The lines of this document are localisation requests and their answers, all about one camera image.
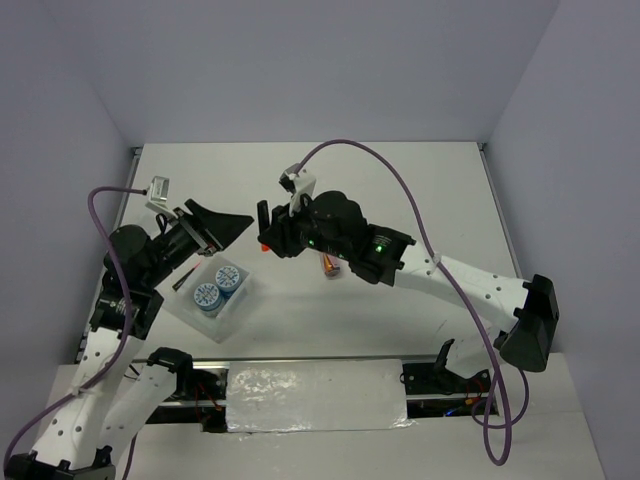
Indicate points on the blue jar sideways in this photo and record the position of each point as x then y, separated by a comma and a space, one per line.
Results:
208, 299

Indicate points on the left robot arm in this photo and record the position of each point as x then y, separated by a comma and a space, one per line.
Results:
89, 426

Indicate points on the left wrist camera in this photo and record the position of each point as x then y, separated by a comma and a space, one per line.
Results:
157, 195

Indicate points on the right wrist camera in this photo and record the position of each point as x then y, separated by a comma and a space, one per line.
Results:
298, 182

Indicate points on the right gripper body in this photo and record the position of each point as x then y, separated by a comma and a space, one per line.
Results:
296, 233

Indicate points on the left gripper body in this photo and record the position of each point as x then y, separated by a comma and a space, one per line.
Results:
183, 240

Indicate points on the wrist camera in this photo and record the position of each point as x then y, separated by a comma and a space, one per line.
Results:
298, 182
157, 195

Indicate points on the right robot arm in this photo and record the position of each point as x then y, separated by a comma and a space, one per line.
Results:
523, 314

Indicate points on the pink cap highlighter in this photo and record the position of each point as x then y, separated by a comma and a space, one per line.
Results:
183, 279

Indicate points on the clear plastic organizer tray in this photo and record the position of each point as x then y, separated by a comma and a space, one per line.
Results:
181, 305

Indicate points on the metal table rail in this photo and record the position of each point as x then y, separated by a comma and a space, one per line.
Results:
225, 362

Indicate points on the silver foil tape patch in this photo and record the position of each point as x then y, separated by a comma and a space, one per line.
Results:
315, 396

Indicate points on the pink lid pencil tube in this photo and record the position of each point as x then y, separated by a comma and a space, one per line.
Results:
331, 266

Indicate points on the blue jar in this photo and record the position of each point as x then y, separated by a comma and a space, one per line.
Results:
228, 279

